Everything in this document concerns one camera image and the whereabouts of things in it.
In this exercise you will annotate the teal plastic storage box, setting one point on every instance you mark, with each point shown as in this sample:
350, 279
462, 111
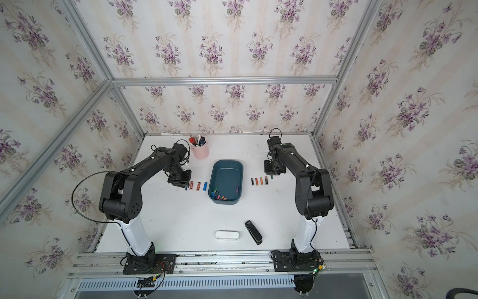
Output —
226, 182

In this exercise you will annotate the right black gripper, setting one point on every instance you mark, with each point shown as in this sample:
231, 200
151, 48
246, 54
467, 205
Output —
269, 171

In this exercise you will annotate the white eraser case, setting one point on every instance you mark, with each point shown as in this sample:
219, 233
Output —
227, 235

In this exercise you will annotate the pink pen cup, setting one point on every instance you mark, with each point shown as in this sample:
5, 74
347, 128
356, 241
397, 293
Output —
200, 152

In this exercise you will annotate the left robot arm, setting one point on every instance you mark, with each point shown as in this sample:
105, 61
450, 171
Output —
121, 199

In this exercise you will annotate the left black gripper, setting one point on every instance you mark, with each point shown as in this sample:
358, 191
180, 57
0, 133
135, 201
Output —
185, 182

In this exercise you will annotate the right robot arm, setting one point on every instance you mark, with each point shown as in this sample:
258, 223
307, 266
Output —
313, 191

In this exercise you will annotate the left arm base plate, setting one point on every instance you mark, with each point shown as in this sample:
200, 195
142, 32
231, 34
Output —
133, 265

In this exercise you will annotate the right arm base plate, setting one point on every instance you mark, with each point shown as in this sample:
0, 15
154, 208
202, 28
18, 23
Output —
293, 261

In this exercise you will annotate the black stapler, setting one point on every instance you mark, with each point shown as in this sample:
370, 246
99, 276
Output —
253, 231

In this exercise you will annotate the pens in cup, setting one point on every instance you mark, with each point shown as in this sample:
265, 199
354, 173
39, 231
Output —
197, 141

